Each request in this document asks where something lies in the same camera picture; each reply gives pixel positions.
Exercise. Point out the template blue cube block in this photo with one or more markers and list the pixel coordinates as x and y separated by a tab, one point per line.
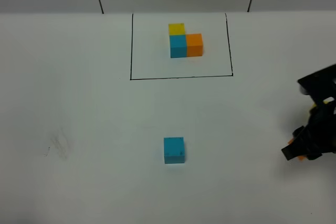
178	46

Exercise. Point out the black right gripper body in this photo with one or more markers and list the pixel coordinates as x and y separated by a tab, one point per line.
319	133

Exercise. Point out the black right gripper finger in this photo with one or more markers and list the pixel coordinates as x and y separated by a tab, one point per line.
293	150

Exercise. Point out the template yellow cube block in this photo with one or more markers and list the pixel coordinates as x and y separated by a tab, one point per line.
176	29

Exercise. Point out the template orange cube block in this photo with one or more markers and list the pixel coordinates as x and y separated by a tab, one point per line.
194	44

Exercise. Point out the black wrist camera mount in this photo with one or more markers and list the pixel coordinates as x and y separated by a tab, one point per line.
319	85

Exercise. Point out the loose blue cube block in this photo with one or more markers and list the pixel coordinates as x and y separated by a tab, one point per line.
174	150

